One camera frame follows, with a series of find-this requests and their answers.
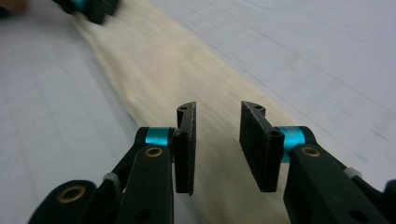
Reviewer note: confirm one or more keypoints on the cream egg-print cloth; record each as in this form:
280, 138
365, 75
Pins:
174, 68

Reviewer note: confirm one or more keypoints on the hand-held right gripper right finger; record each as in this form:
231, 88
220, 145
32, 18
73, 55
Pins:
261, 149

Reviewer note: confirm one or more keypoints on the white grid mat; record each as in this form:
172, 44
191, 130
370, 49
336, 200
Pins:
46, 93

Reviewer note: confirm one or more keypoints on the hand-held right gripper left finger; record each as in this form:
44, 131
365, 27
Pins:
185, 155

